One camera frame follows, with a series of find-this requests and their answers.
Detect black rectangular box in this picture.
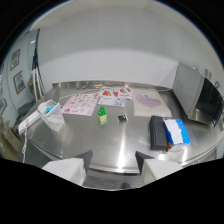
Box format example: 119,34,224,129
149,115,169,151

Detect white sheet with purple drawing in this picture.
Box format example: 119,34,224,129
132,91,173,118

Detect pink sticker sheet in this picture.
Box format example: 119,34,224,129
61,92,100,117

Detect white paper sheet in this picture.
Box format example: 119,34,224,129
97,96,127,108

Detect small black GoPro battery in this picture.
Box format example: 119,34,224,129
117,114,129,123

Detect white power strip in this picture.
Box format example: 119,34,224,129
17,110,42,135

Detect clear plastic container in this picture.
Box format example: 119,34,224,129
37,99,66,133

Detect blue and white packet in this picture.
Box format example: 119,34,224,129
162,117,191,153

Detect white cable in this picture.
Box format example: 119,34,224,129
21,131,29,164

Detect framed picture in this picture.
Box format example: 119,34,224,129
12,70,27,95
9,48,21,71

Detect red and white leaflet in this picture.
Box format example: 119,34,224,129
98,86,133,100

